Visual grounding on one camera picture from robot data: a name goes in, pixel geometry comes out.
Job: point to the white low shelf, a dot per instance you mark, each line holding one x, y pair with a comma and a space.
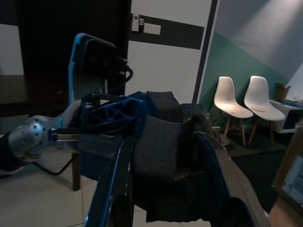
287, 116

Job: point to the large brown cardboard box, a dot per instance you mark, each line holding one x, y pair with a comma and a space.
291, 170

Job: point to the white wall switch plate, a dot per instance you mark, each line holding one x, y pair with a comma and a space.
152, 28

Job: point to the white remote control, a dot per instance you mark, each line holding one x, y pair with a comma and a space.
135, 22

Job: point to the white chair wooden legs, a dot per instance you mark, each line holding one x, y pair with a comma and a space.
227, 99
260, 99

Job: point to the small brown cardboard box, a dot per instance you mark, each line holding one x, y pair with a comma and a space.
282, 92

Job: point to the black foam floor mat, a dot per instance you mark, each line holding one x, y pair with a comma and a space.
260, 165

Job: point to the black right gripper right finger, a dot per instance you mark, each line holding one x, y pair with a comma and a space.
241, 189

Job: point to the small black wall device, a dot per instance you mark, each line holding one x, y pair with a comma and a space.
141, 25

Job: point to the black textured foam mat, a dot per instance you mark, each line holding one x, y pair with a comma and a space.
189, 196

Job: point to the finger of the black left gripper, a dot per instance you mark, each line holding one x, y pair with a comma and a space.
163, 101
157, 146

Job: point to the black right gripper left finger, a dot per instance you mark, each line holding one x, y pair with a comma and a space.
113, 179

